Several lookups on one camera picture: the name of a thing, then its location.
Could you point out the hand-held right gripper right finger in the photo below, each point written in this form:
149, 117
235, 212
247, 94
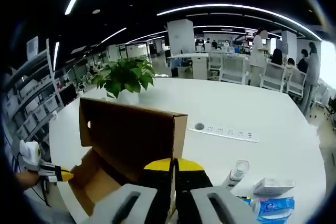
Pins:
207, 203

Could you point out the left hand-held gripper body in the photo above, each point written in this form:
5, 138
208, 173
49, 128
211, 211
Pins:
31, 155

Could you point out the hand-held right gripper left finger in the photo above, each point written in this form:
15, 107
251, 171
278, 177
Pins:
141, 200

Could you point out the white bottle with red label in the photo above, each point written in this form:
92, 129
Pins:
233, 175

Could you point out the white blue wet wipes pack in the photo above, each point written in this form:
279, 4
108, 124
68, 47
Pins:
273, 209

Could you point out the brown cardboard shoe box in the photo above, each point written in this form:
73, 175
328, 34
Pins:
126, 134

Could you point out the white printed carton box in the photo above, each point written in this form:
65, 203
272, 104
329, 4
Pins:
274, 186

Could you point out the person's left hand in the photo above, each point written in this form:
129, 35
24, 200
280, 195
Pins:
27, 180

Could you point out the grey storage shelf rack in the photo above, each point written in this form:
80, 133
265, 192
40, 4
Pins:
34, 98

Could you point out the black desk monitor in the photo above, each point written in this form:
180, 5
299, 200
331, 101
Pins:
68, 94

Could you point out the white table power strip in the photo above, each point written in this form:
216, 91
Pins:
223, 132

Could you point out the green potted plant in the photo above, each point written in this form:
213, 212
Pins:
126, 77

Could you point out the row of white office chairs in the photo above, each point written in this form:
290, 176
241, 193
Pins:
233, 69

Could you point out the white office desk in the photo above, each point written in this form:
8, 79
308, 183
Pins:
194, 64

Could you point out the short ceiling light strip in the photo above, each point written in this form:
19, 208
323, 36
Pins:
114, 35

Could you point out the white square pillar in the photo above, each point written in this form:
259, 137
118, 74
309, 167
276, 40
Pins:
181, 37

